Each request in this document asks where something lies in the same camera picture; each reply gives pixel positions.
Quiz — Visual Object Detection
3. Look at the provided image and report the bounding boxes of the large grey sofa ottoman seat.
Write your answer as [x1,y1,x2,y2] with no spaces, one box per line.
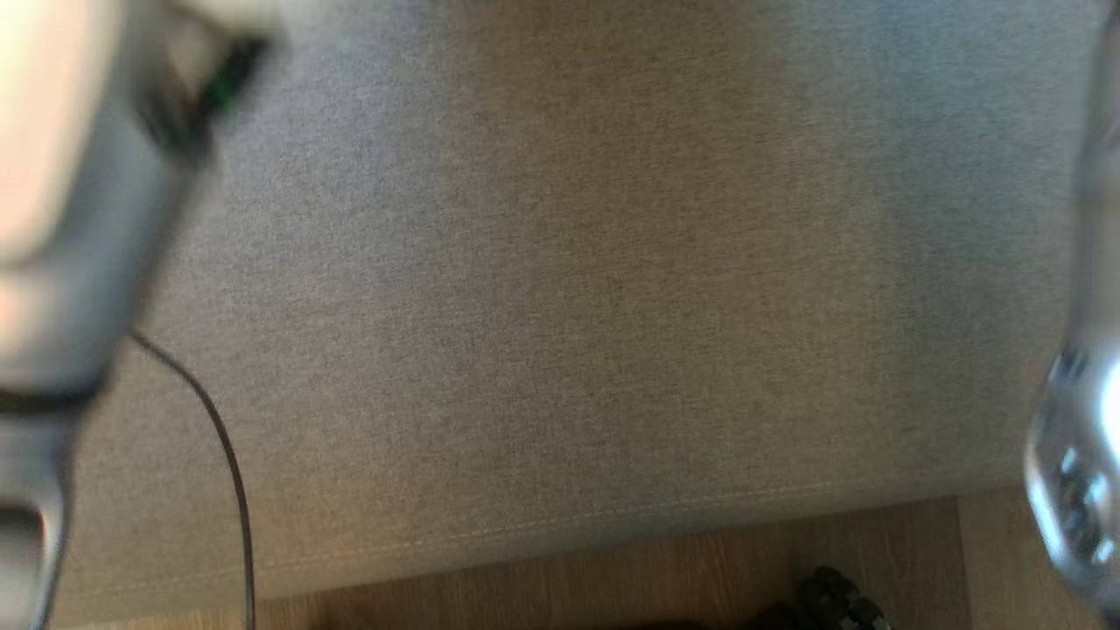
[48,0,1120,627]

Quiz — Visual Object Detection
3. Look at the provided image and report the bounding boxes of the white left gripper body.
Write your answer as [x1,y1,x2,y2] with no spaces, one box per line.
[131,0,288,169]

